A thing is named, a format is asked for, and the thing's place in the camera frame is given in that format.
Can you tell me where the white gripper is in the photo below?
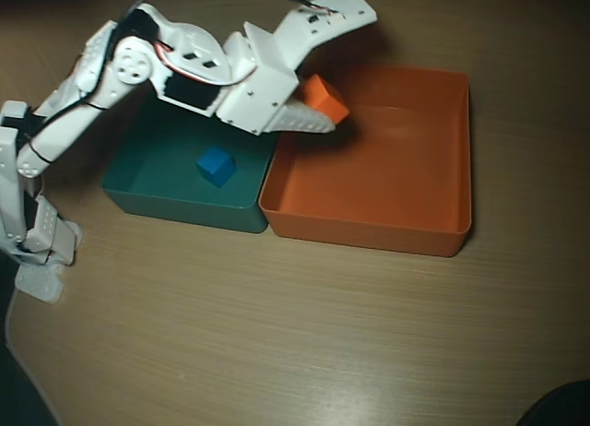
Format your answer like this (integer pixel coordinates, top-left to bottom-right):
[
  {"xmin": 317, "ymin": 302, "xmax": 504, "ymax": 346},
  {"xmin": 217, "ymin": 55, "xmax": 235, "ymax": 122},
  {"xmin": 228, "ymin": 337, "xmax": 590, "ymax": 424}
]
[{"xmin": 216, "ymin": 64, "xmax": 340, "ymax": 136}]

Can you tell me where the orange cube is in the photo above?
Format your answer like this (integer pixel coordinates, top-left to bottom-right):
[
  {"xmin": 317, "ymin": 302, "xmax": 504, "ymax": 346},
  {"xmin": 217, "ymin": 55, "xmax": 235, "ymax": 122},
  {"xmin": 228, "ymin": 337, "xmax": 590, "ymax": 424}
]
[{"xmin": 294, "ymin": 74, "xmax": 349, "ymax": 125}]

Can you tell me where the blue cube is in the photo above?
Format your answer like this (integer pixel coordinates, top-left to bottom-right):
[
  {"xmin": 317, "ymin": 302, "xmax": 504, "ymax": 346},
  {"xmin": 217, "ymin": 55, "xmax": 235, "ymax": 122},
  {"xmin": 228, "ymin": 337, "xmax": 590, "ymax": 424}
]
[{"xmin": 195, "ymin": 145, "xmax": 237, "ymax": 187}]

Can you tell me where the orange plastic box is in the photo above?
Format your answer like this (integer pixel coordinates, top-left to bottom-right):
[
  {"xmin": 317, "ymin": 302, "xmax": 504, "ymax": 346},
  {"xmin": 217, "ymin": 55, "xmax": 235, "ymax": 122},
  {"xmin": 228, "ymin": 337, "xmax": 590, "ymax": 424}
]
[{"xmin": 258, "ymin": 65, "xmax": 474, "ymax": 257}]

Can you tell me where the teal plastic box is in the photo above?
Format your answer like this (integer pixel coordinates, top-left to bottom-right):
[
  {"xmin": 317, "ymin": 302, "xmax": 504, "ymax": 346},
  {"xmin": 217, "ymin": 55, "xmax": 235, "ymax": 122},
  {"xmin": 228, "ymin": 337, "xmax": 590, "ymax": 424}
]
[{"xmin": 100, "ymin": 96, "xmax": 280, "ymax": 235}]

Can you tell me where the black round object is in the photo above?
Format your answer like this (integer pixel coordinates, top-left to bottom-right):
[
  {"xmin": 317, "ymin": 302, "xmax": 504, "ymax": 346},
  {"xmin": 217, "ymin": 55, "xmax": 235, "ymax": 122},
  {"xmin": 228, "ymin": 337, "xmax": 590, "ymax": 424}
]
[{"xmin": 520, "ymin": 379, "xmax": 590, "ymax": 426}]

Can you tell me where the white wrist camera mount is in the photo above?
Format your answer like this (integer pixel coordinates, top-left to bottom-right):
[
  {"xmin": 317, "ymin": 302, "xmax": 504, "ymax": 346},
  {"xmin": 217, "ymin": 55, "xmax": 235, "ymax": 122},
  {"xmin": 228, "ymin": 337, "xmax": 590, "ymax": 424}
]
[{"xmin": 242, "ymin": 0, "xmax": 379, "ymax": 73}]

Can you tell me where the red and white motor wire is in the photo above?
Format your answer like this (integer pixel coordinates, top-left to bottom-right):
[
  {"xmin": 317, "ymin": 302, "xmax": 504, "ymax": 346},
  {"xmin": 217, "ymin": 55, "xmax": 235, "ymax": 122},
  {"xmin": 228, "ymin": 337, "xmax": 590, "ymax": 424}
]
[{"xmin": 154, "ymin": 41, "xmax": 245, "ymax": 87}]

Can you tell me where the black camera cable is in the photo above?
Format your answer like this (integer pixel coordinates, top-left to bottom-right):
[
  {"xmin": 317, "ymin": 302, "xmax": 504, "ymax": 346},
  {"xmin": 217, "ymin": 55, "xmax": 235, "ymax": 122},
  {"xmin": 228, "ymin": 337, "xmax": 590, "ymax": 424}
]
[{"xmin": 114, "ymin": 0, "xmax": 340, "ymax": 35}]

